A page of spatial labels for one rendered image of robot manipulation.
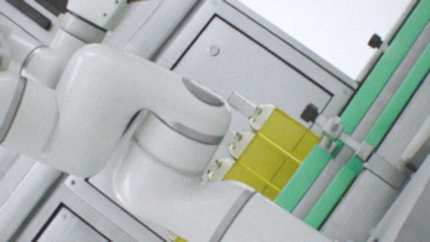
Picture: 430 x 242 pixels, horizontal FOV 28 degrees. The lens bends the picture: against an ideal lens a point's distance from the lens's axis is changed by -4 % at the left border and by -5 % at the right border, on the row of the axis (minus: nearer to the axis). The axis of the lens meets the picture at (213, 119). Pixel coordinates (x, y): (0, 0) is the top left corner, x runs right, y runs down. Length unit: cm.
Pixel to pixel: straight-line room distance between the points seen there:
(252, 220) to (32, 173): 75
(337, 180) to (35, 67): 49
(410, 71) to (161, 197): 64
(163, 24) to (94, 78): 76
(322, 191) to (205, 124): 40
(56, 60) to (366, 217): 53
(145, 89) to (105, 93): 4
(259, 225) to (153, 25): 79
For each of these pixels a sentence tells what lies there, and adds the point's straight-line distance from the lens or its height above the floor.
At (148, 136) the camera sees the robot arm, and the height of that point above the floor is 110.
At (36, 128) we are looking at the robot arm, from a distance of 98.
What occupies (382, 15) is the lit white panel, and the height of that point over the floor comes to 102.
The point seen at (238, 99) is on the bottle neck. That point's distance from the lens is 150.
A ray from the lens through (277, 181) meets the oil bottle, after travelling 145.
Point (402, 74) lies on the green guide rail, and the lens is 151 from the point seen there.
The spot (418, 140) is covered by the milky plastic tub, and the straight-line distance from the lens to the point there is 124.
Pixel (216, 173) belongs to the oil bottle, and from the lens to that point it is 146.
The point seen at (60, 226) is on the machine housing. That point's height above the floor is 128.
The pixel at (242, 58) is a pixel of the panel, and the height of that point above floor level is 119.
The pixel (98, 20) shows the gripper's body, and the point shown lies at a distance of 141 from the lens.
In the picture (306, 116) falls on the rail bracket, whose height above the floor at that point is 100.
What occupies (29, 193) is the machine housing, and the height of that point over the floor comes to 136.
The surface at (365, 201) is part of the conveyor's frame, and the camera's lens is 133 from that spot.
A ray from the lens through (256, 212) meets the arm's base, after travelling 100.
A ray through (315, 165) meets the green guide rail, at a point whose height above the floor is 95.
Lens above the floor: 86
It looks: 11 degrees up
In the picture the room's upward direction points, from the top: 55 degrees counter-clockwise
